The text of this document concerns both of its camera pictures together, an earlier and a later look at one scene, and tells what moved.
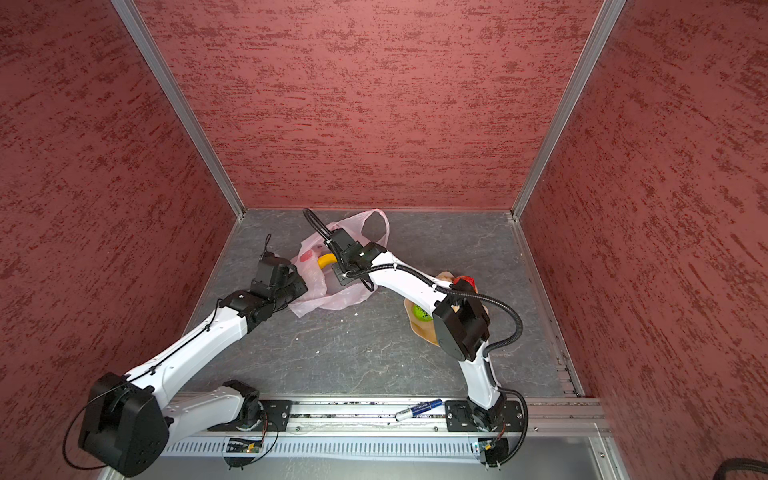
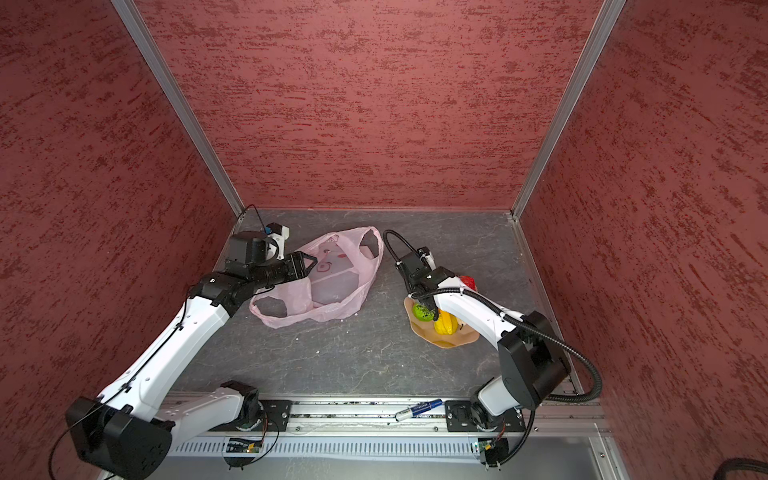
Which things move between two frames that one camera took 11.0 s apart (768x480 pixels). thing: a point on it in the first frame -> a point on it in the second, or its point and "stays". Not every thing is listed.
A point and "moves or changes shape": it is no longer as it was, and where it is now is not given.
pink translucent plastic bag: [324, 289] moves or changes shape
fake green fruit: [421, 314] stays
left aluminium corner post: [159, 64] stays
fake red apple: [471, 281] stays
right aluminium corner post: [565, 114] stays
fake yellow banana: [327, 259] moves or changes shape
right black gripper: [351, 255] -> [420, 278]
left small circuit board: [243, 448] stays
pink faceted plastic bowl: [426, 329] stays
